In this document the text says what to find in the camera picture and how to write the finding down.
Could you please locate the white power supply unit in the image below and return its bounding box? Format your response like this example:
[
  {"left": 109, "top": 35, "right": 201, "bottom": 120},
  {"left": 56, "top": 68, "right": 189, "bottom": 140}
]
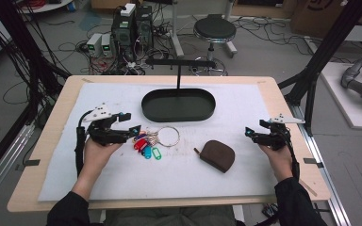
[
  {"left": 86, "top": 32, "right": 104, "bottom": 58},
  {"left": 101, "top": 33, "right": 114, "bottom": 58}
]

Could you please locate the aluminium rail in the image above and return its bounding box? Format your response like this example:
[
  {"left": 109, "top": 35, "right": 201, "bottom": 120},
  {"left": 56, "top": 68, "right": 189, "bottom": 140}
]
[
  {"left": 0, "top": 121, "right": 36, "bottom": 209},
  {"left": 288, "top": 104, "right": 353, "bottom": 226}
]

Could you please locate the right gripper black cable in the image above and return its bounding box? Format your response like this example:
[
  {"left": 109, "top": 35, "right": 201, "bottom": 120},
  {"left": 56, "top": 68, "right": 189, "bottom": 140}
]
[{"left": 281, "top": 124, "right": 302, "bottom": 184}]

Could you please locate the person's right hand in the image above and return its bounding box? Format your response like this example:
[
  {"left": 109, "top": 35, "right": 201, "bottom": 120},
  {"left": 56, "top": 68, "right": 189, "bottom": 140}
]
[{"left": 258, "top": 144, "right": 294, "bottom": 184}]

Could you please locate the white box on tower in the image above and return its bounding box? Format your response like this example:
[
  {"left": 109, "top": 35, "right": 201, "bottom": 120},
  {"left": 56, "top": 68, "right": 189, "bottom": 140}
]
[{"left": 120, "top": 3, "right": 137, "bottom": 18}]

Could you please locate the white round table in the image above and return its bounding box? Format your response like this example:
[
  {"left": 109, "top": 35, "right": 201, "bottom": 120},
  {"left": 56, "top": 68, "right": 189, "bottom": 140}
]
[{"left": 18, "top": 0, "right": 75, "bottom": 14}]

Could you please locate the black computer tower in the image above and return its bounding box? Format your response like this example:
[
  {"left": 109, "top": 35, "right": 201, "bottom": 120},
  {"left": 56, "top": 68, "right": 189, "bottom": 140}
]
[
  {"left": 135, "top": 5, "right": 155, "bottom": 54},
  {"left": 110, "top": 11, "right": 137, "bottom": 61}
]

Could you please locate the brown zip coin pouch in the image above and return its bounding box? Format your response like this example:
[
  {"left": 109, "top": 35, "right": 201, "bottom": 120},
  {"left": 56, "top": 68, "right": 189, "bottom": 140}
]
[{"left": 193, "top": 139, "right": 236, "bottom": 174}]

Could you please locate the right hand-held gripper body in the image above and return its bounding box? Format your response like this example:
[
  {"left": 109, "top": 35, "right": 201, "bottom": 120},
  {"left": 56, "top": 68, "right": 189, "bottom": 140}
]
[{"left": 254, "top": 113, "right": 305, "bottom": 151}]

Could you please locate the large cardboard box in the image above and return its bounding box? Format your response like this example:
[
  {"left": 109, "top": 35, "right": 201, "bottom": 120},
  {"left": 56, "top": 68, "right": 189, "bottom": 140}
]
[{"left": 289, "top": 0, "right": 362, "bottom": 40}]

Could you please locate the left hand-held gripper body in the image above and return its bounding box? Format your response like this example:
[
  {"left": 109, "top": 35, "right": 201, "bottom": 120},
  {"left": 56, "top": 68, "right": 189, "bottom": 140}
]
[{"left": 82, "top": 103, "right": 130, "bottom": 147}]

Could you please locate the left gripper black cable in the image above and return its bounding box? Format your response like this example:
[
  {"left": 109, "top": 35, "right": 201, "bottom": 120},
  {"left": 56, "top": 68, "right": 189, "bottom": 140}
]
[{"left": 74, "top": 109, "right": 94, "bottom": 177}]

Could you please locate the black frame post with cables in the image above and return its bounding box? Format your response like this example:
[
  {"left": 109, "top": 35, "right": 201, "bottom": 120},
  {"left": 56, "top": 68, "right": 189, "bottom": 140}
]
[{"left": 0, "top": 0, "right": 72, "bottom": 126}]

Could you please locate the key ring with coloured tags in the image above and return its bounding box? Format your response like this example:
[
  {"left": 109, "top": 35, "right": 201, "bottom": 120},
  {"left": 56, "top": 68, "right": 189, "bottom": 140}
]
[{"left": 132, "top": 125, "right": 181, "bottom": 161}]

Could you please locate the white table mat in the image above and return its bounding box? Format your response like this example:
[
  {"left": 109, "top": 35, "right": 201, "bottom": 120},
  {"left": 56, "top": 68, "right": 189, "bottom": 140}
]
[{"left": 38, "top": 82, "right": 279, "bottom": 202}]

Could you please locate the black round stool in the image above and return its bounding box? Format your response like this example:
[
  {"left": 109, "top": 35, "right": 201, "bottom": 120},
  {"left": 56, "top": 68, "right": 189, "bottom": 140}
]
[{"left": 193, "top": 13, "right": 238, "bottom": 77}]

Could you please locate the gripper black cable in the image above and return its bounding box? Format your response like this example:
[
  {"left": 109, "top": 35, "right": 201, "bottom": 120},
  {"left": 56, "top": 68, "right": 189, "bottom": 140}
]
[
  {"left": 74, "top": 109, "right": 94, "bottom": 177},
  {"left": 281, "top": 124, "right": 302, "bottom": 184}
]

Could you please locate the white floor board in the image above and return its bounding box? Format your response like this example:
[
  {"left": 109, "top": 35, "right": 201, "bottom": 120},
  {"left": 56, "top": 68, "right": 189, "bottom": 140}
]
[{"left": 320, "top": 61, "right": 362, "bottom": 132}]

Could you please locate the person's left hand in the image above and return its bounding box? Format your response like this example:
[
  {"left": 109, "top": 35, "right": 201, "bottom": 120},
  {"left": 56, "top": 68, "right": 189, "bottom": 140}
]
[{"left": 82, "top": 137, "right": 124, "bottom": 183}]

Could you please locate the black oval tray with hanger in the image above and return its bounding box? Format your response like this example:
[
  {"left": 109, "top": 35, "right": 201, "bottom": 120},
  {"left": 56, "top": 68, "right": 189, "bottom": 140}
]
[{"left": 140, "top": 58, "right": 217, "bottom": 123}]

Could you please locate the black tape piece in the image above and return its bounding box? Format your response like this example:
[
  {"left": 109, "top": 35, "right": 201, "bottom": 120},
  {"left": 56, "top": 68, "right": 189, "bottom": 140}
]
[
  {"left": 23, "top": 158, "right": 41, "bottom": 168},
  {"left": 303, "top": 157, "right": 325, "bottom": 170}
]

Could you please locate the white desk leg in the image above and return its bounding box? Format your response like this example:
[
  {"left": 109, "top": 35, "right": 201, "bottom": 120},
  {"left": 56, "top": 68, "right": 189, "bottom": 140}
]
[{"left": 169, "top": 0, "right": 186, "bottom": 58}]

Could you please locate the person's lap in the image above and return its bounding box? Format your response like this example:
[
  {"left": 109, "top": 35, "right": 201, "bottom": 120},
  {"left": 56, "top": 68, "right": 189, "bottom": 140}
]
[{"left": 103, "top": 205, "right": 238, "bottom": 226}]

